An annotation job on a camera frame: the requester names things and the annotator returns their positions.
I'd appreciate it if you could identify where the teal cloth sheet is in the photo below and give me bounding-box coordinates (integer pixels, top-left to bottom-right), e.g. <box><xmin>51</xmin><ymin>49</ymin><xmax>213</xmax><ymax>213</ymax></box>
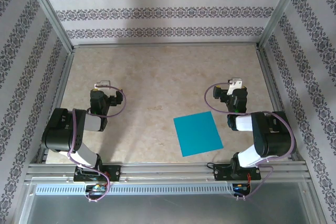
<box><xmin>173</xmin><ymin>111</ymin><xmax>224</xmax><ymax>158</ymax></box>

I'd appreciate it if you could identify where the shiny metal sheet panel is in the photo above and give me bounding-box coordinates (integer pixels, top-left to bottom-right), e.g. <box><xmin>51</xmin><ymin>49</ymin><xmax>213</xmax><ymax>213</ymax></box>
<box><xmin>19</xmin><ymin>182</ymin><xmax>320</xmax><ymax>224</ymax></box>

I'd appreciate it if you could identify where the small electronics board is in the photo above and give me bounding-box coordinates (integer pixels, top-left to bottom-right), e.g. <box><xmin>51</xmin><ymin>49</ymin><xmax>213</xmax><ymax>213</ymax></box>
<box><xmin>84</xmin><ymin>184</ymin><xmax>108</xmax><ymax>196</ymax></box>
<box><xmin>232</xmin><ymin>183</ymin><xmax>251</xmax><ymax>193</ymax></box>

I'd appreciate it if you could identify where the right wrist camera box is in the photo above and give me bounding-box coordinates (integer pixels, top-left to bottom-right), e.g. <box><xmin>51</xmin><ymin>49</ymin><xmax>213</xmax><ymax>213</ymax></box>
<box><xmin>227</xmin><ymin>78</ymin><xmax>243</xmax><ymax>95</ymax></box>

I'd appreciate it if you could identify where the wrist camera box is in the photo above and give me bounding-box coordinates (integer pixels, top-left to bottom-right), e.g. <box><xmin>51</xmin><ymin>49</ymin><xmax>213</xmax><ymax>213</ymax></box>
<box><xmin>227</xmin><ymin>78</ymin><xmax>243</xmax><ymax>95</ymax></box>
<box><xmin>93</xmin><ymin>79</ymin><xmax>111</xmax><ymax>89</ymax></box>

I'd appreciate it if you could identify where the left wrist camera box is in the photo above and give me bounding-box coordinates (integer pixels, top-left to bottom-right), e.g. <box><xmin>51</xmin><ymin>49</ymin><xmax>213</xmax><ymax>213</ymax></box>
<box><xmin>93</xmin><ymin>79</ymin><xmax>111</xmax><ymax>89</ymax></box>

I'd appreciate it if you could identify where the aluminium table side rail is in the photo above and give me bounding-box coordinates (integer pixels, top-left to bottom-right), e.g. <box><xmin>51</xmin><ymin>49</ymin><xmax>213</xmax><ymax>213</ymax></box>
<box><xmin>36</xmin><ymin>50</ymin><xmax>76</xmax><ymax>164</ymax></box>
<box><xmin>257</xmin><ymin>49</ymin><xmax>300</xmax><ymax>162</ymax></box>

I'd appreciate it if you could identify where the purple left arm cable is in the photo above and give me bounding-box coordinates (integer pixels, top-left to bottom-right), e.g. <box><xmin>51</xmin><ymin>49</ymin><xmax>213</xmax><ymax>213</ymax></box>
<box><xmin>67</xmin><ymin>83</ymin><xmax>127</xmax><ymax>203</ymax></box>

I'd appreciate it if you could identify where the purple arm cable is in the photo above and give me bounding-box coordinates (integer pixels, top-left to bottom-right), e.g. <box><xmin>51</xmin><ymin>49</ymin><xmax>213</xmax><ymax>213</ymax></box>
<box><xmin>205</xmin><ymin>82</ymin><xmax>297</xmax><ymax>200</ymax></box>
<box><xmin>67</xmin><ymin>83</ymin><xmax>127</xmax><ymax>203</ymax></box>

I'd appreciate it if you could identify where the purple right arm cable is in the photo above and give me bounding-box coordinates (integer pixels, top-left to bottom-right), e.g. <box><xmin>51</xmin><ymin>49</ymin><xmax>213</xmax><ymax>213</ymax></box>
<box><xmin>205</xmin><ymin>82</ymin><xmax>297</xmax><ymax>200</ymax></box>

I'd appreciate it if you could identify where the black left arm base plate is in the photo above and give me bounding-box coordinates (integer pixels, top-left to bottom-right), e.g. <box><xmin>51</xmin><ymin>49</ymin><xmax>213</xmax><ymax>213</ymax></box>
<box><xmin>73</xmin><ymin>165</ymin><xmax>122</xmax><ymax>183</ymax></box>

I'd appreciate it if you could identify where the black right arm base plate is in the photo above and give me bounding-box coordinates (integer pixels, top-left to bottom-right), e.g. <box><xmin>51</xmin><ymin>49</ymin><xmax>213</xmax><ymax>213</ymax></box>
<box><xmin>213</xmin><ymin>163</ymin><xmax>262</xmax><ymax>182</ymax></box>

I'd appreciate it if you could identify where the thin aluminium wall rail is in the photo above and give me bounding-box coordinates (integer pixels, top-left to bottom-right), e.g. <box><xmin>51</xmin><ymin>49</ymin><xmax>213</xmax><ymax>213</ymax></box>
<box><xmin>72</xmin><ymin>42</ymin><xmax>260</xmax><ymax>49</ymax></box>

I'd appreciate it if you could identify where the slanted aluminium frame post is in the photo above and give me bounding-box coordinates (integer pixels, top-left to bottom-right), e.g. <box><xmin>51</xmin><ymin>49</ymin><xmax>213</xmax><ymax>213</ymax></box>
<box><xmin>257</xmin><ymin>0</ymin><xmax>308</xmax><ymax>50</ymax></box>
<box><xmin>22</xmin><ymin>0</ymin><xmax>76</xmax><ymax>53</ymax></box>

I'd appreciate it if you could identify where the long aluminium mounting rail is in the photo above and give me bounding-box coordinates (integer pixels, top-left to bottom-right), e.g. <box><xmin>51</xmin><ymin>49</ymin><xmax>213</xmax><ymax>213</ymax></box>
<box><xmin>25</xmin><ymin>162</ymin><xmax>312</xmax><ymax>183</ymax></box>

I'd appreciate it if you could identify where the grey slotted cable duct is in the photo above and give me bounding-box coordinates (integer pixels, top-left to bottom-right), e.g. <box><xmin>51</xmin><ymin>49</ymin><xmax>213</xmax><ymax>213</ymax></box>
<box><xmin>35</xmin><ymin>184</ymin><xmax>253</xmax><ymax>196</ymax></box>

